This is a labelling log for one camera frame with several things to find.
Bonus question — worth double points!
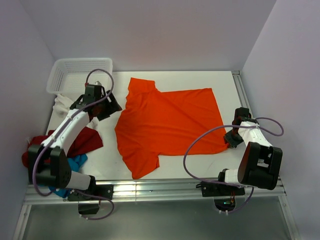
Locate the aluminium right side rail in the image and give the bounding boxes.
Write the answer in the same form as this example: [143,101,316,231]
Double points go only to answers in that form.
[231,70,301,240]

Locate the dark red t shirt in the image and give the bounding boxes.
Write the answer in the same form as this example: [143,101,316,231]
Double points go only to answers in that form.
[21,127,104,168]

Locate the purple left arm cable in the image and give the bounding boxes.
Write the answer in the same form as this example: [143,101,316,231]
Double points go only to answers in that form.
[32,68,116,221]

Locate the blue t shirt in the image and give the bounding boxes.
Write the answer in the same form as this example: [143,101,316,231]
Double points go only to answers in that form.
[48,154,88,199]

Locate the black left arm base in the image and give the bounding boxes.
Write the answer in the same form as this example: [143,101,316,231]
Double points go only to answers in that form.
[67,184,115,220]

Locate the white plastic mesh basket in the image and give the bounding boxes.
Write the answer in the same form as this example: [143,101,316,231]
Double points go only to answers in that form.
[46,57,113,96]

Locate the orange t shirt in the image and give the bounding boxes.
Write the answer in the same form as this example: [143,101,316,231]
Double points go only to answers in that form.
[115,77,223,179]

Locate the aluminium rail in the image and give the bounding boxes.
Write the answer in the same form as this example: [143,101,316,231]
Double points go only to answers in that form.
[231,70,301,240]
[22,178,287,205]

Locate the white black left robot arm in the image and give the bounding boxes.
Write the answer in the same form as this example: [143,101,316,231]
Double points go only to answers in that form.
[28,84,122,200]

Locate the white t shirt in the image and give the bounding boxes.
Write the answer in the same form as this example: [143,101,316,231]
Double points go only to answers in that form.
[52,93,100,131]

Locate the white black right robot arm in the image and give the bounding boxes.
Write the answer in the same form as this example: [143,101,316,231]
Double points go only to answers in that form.
[216,107,283,195]

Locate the aluminium front rail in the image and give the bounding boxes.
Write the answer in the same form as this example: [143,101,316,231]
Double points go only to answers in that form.
[22,178,287,205]

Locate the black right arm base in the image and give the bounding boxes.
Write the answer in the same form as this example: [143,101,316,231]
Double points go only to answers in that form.
[196,181,246,211]

